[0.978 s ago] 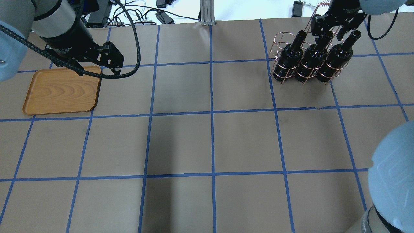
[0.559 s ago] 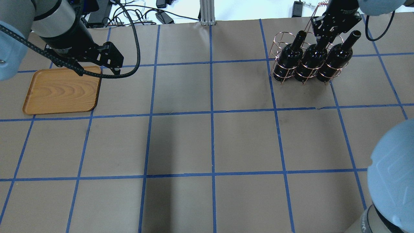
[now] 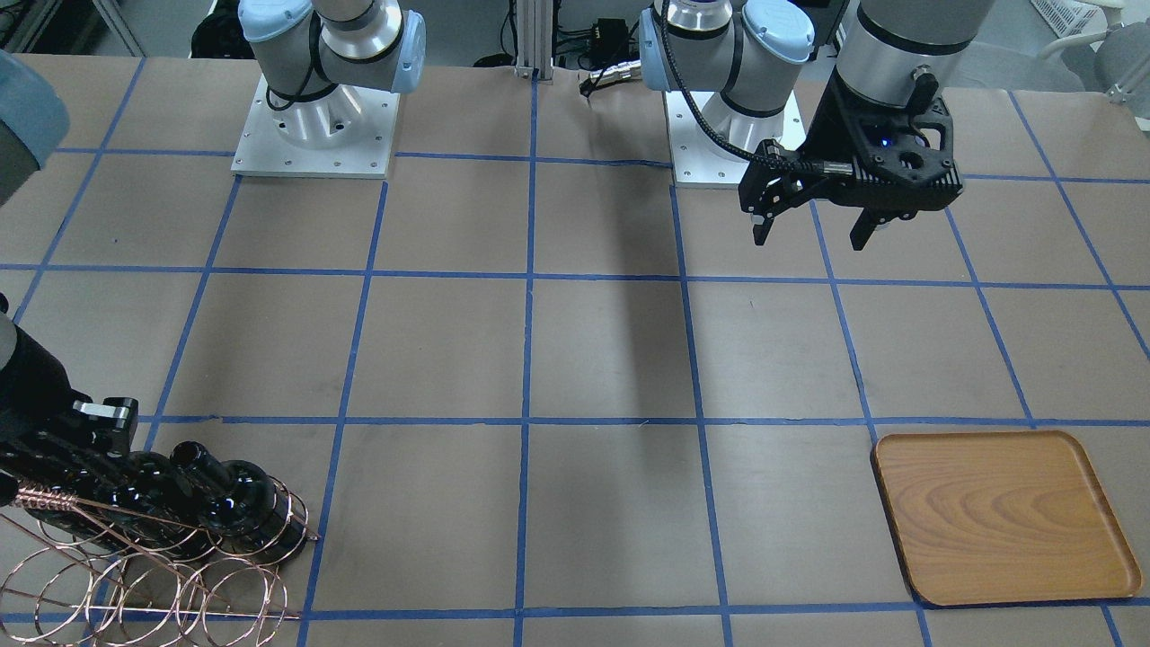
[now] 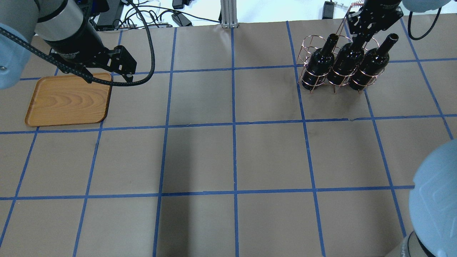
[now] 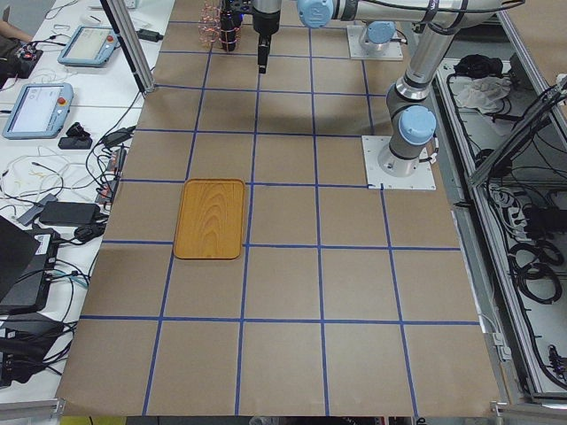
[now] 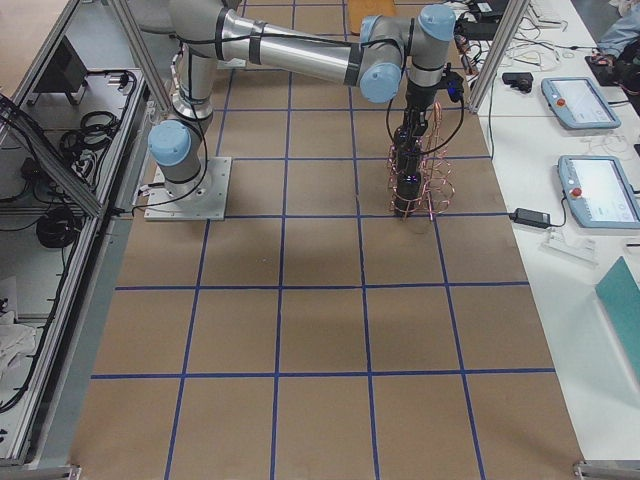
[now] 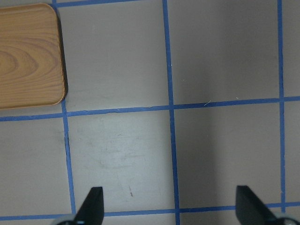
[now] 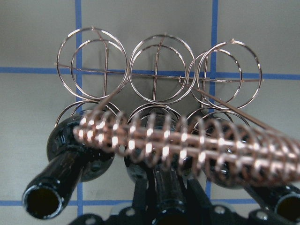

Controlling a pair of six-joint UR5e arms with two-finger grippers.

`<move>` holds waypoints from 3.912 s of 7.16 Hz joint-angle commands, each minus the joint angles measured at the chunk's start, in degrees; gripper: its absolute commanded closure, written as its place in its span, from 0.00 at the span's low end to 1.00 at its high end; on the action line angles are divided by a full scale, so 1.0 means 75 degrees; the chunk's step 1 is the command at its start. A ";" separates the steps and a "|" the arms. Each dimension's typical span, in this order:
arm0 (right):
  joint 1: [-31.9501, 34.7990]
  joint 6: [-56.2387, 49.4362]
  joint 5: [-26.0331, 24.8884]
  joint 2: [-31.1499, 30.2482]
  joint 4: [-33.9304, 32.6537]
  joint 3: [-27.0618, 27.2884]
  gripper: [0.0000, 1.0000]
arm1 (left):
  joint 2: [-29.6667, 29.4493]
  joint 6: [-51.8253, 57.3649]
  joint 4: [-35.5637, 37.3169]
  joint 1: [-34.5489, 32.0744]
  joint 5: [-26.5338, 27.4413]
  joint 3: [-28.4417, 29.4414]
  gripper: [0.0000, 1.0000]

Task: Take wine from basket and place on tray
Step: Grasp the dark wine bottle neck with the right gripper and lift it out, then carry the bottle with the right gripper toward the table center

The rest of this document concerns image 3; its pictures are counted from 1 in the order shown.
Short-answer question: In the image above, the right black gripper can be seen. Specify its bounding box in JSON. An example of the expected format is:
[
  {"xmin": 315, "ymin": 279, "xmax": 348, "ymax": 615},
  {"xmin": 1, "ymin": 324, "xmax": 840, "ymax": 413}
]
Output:
[{"xmin": 1, "ymin": 332, "xmax": 139, "ymax": 501}]

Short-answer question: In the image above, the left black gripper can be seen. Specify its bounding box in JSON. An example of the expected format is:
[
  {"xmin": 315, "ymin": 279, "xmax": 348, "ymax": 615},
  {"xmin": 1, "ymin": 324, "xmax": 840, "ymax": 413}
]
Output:
[{"xmin": 739, "ymin": 68, "xmax": 964, "ymax": 252}]

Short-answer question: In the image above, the dark wine bottle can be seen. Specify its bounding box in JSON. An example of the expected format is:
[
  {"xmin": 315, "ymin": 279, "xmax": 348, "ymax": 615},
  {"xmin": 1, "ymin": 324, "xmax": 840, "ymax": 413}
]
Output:
[
  {"xmin": 1, "ymin": 473, "xmax": 124, "ymax": 552},
  {"xmin": 94, "ymin": 450, "xmax": 214, "ymax": 562},
  {"xmin": 170, "ymin": 441, "xmax": 288, "ymax": 564}
]

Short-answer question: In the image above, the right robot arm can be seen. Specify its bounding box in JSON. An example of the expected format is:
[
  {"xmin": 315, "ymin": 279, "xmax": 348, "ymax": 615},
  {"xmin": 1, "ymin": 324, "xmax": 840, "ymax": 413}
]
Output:
[{"xmin": 3, "ymin": 1, "xmax": 427, "ymax": 455}]

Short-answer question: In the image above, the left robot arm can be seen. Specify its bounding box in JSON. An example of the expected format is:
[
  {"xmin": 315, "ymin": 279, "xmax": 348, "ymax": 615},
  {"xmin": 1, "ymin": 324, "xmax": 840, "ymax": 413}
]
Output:
[{"xmin": 638, "ymin": 1, "xmax": 991, "ymax": 251}]

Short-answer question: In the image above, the wooden tray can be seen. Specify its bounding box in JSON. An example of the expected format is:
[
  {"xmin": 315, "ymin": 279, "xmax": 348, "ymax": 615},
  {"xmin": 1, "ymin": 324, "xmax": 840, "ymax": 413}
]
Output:
[{"xmin": 873, "ymin": 430, "xmax": 1145, "ymax": 607}]

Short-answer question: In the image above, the black electronics box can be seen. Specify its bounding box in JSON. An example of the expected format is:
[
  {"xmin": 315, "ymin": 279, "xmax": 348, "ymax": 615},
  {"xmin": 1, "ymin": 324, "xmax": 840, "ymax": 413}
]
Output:
[{"xmin": 588, "ymin": 18, "xmax": 630, "ymax": 60}]

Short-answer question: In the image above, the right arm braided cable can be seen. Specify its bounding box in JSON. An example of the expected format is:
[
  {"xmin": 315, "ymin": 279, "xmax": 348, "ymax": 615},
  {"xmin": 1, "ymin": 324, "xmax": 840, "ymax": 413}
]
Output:
[{"xmin": 656, "ymin": 0, "xmax": 854, "ymax": 172}]

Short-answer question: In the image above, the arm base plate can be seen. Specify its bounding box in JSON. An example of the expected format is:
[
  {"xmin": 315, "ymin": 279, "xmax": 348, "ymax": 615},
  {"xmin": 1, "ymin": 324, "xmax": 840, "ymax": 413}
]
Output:
[
  {"xmin": 231, "ymin": 79, "xmax": 403, "ymax": 180},
  {"xmin": 664, "ymin": 92, "xmax": 806, "ymax": 190}
]

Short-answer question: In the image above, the copper wire bottle basket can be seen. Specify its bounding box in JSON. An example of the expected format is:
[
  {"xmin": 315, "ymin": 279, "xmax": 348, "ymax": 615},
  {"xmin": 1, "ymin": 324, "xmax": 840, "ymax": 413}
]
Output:
[{"xmin": 3, "ymin": 475, "xmax": 302, "ymax": 646}]

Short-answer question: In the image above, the aluminium frame post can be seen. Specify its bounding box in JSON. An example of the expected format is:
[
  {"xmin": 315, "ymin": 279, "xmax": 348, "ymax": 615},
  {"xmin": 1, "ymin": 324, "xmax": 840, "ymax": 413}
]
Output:
[{"xmin": 514, "ymin": 0, "xmax": 557, "ymax": 84}]

